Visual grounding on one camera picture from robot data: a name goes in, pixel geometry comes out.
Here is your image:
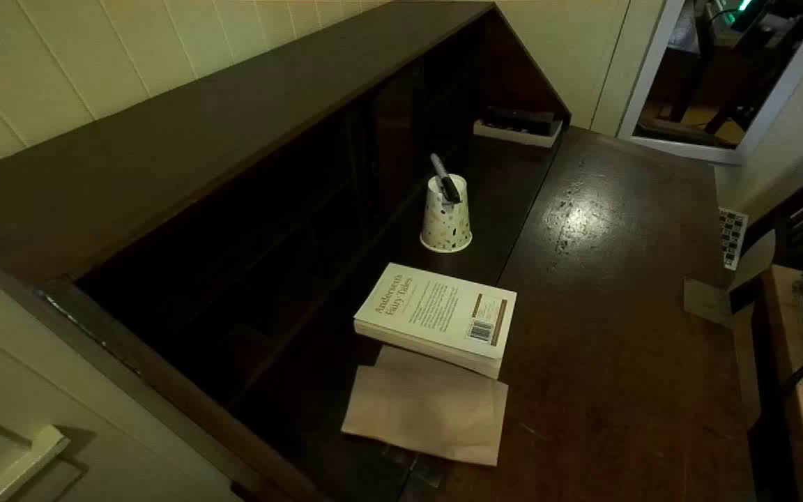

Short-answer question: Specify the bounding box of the white speckled paper cup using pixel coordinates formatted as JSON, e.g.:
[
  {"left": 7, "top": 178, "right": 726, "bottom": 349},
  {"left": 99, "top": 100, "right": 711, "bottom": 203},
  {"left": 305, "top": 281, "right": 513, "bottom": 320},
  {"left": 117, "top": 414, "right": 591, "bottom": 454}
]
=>
[{"left": 417, "top": 177, "right": 473, "bottom": 255}]

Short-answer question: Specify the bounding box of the black and white marker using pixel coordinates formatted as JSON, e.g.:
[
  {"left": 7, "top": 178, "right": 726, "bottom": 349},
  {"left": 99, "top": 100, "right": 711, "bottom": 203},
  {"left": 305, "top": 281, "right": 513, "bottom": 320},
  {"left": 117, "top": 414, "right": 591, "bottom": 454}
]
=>
[{"left": 428, "top": 153, "right": 460, "bottom": 203}]

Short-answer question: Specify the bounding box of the dark wooden secretary cabinet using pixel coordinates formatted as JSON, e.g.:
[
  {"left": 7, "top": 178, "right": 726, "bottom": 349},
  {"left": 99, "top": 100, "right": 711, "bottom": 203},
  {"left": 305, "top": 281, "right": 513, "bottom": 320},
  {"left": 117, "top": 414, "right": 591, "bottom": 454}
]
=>
[{"left": 0, "top": 2, "right": 753, "bottom": 502}]

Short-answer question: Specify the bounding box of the white paperback book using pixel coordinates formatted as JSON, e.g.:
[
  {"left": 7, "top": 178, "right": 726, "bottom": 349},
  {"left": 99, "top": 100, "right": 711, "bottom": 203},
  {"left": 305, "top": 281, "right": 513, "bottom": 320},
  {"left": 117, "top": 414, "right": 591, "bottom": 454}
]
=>
[{"left": 353, "top": 262, "right": 519, "bottom": 380}]

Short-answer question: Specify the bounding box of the white tray of dark items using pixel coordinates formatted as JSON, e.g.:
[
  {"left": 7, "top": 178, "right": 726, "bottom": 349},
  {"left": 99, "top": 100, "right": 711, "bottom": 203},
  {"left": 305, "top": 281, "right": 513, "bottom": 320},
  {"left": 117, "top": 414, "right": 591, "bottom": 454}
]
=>
[{"left": 473, "top": 108, "right": 563, "bottom": 149}]

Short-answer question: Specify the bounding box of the small tan paper note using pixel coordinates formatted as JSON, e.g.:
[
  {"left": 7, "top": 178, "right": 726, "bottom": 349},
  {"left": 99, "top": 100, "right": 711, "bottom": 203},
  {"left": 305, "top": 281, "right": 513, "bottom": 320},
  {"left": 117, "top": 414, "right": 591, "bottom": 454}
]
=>
[{"left": 683, "top": 280, "right": 731, "bottom": 326}]

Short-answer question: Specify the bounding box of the white perforated metal bracket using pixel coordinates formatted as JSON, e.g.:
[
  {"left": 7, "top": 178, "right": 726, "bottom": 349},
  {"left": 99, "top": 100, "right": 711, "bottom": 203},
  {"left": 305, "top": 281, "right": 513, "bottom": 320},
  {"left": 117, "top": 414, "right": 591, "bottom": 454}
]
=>
[{"left": 718, "top": 209, "right": 746, "bottom": 271}]

